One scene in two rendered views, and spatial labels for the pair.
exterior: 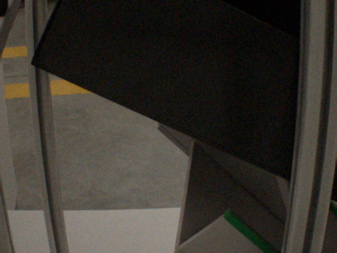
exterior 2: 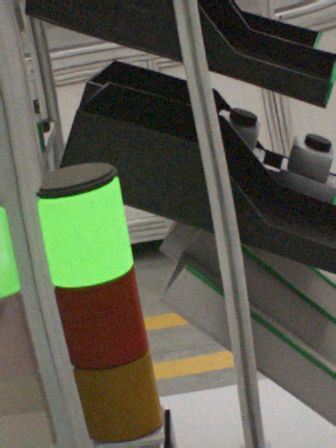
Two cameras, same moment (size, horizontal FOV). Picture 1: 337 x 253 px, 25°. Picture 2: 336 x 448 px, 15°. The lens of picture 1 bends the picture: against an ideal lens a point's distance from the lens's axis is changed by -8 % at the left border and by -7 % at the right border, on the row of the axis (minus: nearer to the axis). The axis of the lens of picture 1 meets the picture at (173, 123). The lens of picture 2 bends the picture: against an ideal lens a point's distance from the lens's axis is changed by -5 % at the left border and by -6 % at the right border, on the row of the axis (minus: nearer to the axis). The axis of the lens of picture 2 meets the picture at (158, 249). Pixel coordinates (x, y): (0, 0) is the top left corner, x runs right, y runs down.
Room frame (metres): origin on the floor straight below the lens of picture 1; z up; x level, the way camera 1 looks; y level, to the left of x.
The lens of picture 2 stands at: (-0.76, -0.15, 1.59)
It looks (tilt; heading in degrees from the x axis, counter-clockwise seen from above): 17 degrees down; 7
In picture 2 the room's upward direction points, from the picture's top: 10 degrees counter-clockwise
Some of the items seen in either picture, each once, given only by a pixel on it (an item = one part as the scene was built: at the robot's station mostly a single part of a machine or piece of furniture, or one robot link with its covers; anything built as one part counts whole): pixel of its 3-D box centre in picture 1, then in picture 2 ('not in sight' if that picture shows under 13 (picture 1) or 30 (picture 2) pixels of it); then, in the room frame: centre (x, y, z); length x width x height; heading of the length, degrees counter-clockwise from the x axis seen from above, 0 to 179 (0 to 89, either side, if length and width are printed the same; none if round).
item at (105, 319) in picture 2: not in sight; (97, 314); (-0.07, -0.02, 1.33); 0.05 x 0.05 x 0.05
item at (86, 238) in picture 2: not in sight; (80, 228); (-0.07, -0.02, 1.38); 0.05 x 0.05 x 0.05
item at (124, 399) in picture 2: not in sight; (114, 390); (-0.07, -0.02, 1.28); 0.05 x 0.05 x 0.05
